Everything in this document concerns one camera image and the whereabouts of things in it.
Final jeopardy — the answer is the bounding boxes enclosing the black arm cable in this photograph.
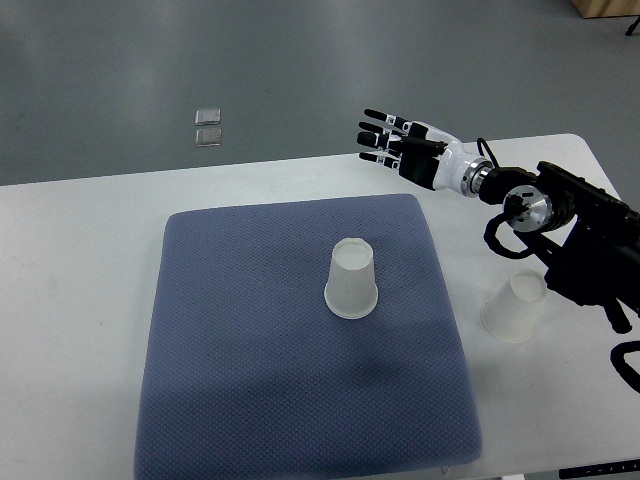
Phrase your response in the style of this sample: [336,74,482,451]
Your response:
[475,137,640,394]

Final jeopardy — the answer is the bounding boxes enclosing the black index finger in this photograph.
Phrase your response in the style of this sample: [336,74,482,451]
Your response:
[364,108,411,131]

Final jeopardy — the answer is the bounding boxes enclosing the wooden box corner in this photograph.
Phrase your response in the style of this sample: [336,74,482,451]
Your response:
[570,0,639,19]

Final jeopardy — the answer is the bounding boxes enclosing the blue fabric mat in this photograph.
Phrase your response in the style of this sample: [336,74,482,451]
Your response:
[134,194,482,479]

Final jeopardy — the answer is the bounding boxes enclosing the white paper cup on mat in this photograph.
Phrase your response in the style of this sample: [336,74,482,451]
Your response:
[324,238,378,320]

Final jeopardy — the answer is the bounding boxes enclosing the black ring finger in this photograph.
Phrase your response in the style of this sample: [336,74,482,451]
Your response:
[357,132,403,150]

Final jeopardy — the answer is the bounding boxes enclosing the black tripod leg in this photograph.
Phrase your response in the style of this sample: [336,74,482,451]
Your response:
[625,17,640,36]

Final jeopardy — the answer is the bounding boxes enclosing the white paper cup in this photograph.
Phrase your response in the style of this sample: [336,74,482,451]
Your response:
[481,269,547,344]
[324,238,378,320]

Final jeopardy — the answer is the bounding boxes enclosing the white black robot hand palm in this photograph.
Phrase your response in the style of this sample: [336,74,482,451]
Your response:
[398,121,488,192]

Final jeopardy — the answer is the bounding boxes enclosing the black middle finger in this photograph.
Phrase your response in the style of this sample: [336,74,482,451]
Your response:
[358,121,406,137]

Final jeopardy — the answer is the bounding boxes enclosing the lower floor socket plate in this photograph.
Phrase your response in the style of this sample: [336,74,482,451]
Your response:
[195,127,222,147]

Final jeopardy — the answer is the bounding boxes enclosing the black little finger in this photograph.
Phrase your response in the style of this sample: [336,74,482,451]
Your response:
[359,152,401,170]

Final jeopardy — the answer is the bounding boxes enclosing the black thumb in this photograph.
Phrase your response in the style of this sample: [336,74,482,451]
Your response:
[400,136,447,153]

